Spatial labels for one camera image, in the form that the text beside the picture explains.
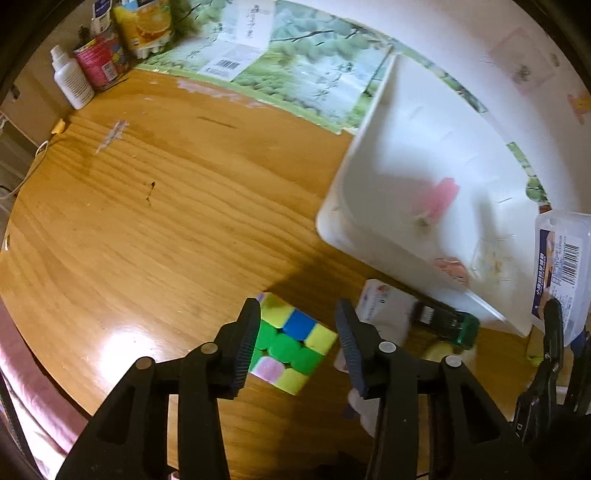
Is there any clear plastic box with stickers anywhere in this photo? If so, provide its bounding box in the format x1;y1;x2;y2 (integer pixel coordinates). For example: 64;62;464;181
531;210;590;346

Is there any colourful puzzle cube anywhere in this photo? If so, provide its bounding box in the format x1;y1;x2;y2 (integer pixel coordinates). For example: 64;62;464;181
249;292;338;396

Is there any pink stick toy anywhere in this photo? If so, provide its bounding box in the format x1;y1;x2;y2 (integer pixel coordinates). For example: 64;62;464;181
414;177;460;226

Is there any green black toy car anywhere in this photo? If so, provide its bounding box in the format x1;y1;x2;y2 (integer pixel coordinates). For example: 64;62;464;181
410;302;480;350

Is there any pink round object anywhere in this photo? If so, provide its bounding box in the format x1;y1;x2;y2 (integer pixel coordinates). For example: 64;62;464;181
433;257;470;287

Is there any white plastic storage bin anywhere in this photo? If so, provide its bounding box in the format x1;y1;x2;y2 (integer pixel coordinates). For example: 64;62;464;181
317;55;539;336

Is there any white plastic bottle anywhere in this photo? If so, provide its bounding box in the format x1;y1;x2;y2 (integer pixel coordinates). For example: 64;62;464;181
50;45;94;110

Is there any red tin can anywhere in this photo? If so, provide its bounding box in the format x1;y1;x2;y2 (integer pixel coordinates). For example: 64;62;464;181
74;31;129;91

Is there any green landscape poster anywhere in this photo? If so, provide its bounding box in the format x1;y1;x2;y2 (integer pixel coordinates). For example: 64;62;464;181
135;0;553;213

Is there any yellow juice carton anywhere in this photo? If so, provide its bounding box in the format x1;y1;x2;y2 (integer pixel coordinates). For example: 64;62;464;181
113;0;173;60

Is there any white toy camera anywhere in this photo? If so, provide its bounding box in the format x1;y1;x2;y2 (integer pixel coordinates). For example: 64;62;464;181
356;279;418;345

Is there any white cable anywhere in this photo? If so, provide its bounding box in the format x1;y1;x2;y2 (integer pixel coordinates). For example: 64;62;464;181
0;140;50;200

